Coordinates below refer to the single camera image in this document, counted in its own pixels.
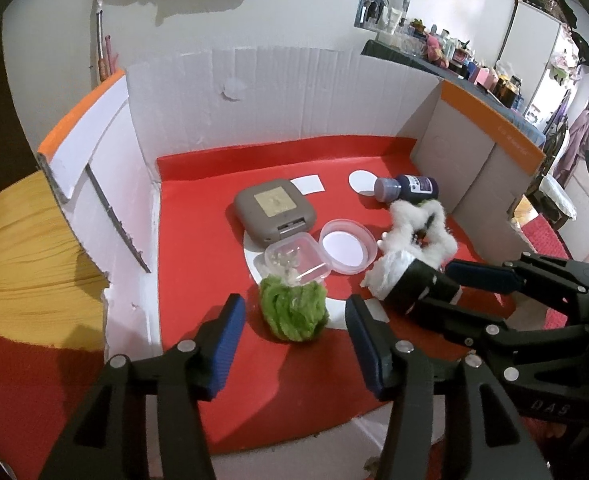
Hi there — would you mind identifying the white black cloth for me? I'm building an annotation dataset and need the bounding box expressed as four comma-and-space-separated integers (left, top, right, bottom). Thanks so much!
360, 250, 462, 314

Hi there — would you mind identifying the white fluffy star scrunchie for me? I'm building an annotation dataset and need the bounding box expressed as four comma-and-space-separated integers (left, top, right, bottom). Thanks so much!
377, 200, 458, 270

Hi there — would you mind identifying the large green fuzzy scrunchie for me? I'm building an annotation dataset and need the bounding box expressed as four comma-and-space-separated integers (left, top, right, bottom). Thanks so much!
260, 275, 329, 342

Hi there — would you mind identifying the clear small plastic box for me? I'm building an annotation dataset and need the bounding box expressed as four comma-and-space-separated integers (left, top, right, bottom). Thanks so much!
264, 232, 331, 286

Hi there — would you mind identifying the red knitted table mat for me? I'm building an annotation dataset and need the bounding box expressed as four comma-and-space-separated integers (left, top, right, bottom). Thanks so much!
0, 211, 575, 480

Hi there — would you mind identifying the clear round lid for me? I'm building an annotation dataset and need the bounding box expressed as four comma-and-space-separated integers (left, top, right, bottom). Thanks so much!
319, 219, 379, 275

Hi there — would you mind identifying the dark purple bottle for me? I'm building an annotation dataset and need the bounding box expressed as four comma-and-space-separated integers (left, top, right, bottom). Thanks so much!
373, 174, 439, 204

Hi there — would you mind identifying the red felt box liner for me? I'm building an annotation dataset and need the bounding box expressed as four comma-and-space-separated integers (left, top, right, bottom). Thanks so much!
154, 134, 518, 456

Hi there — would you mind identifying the orange white cardboard box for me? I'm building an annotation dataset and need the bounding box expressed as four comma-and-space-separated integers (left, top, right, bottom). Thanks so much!
37, 47, 544, 479

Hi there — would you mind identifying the grey square case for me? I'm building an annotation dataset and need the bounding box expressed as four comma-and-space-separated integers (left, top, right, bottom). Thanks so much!
234, 179, 317, 248

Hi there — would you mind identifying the white tall cabinet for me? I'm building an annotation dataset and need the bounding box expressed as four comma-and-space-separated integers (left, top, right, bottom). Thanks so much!
495, 0, 576, 112

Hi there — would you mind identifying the dark cloth side table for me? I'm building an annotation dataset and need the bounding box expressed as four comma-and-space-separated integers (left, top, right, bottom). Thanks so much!
360, 40, 545, 148

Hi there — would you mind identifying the orange grey broom handle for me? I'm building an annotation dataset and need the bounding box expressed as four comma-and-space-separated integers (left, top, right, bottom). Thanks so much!
95, 0, 119, 82

